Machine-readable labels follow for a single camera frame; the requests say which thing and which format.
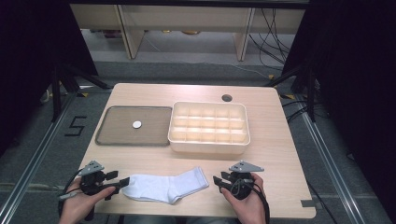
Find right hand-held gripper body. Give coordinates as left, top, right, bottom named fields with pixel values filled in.
left=228, top=160, right=265, bottom=201

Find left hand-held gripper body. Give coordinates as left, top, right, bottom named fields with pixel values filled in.
left=78, top=160, right=108, bottom=197

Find white sock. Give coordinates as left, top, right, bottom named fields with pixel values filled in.
left=121, top=166, right=210, bottom=205

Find person's right hand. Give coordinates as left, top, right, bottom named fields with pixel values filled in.
left=219, top=173, right=267, bottom=224

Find person's left hand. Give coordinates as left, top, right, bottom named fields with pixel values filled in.
left=59, top=186, right=117, bottom=224

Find brown flat tray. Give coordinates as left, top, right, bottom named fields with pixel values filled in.
left=94, top=105, right=173, bottom=147

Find cream compartment storage box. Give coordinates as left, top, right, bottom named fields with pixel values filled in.
left=167, top=101, right=251, bottom=155

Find black metal stand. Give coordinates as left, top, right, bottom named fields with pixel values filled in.
left=50, top=63, right=113, bottom=123
left=264, top=63, right=317, bottom=123

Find dark curtain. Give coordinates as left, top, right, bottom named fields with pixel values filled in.
left=282, top=0, right=396, bottom=224
left=0, top=0, right=98, bottom=157

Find beige desk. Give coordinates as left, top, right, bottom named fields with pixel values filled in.
left=69, top=3, right=306, bottom=62

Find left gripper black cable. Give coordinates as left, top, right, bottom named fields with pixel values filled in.
left=57, top=169, right=84, bottom=218

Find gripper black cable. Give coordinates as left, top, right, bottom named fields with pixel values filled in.
left=57, top=169, right=84, bottom=218
left=246, top=177, right=271, bottom=224

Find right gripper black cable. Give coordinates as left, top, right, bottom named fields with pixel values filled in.
left=246, top=177, right=271, bottom=224

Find aluminium floor rail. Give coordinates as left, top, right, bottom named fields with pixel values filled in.
left=0, top=90, right=78, bottom=224
left=298, top=110, right=368, bottom=224

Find black floor cables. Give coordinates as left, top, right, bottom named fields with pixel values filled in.
left=280, top=98, right=316, bottom=123

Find bundle of black cables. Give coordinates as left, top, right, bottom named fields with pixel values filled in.
left=248, top=7, right=297, bottom=72

